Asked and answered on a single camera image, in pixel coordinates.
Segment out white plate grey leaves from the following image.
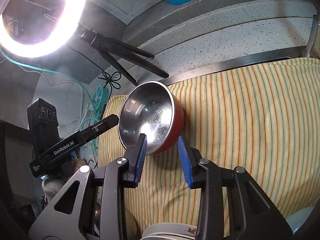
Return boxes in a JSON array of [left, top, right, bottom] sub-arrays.
[[142, 223, 197, 240]]

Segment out white ring light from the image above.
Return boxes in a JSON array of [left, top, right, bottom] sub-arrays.
[[1, 0, 86, 58]]

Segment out yellow striped cloth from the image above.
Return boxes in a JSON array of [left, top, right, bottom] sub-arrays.
[[97, 57, 320, 238]]

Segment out teal cable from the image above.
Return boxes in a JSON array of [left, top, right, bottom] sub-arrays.
[[0, 47, 111, 153]]

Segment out black ring light cable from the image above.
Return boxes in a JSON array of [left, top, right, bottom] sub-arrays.
[[69, 45, 122, 90]]

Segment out white ceramic bowl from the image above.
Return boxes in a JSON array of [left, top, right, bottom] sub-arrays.
[[286, 206, 314, 234]]

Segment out white cable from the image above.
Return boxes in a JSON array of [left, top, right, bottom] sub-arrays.
[[0, 55, 89, 120]]

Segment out red steel small bowl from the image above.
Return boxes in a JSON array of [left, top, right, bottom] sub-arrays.
[[118, 81, 184, 155]]

